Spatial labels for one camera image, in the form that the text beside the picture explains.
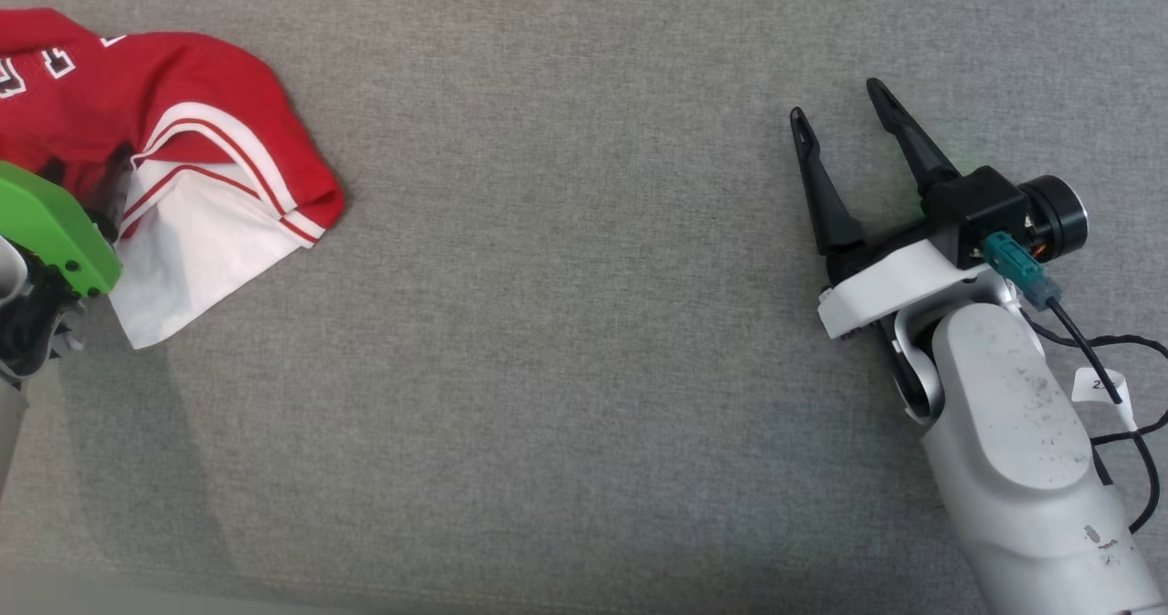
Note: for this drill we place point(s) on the red and white jersey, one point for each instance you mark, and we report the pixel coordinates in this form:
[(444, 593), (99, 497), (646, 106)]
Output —
[(201, 77)]

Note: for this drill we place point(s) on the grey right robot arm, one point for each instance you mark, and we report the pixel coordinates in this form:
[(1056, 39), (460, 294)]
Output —
[(1013, 432)]

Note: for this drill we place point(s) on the grey fabric sofa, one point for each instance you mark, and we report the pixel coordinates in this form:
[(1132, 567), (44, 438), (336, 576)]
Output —
[(584, 323)]

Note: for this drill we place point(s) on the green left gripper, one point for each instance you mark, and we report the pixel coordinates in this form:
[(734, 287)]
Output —
[(50, 227)]

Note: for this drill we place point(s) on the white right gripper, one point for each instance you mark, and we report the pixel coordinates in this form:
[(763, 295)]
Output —
[(881, 286)]

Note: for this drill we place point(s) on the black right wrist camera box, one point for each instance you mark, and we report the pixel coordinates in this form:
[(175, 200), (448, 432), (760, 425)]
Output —
[(976, 213)]

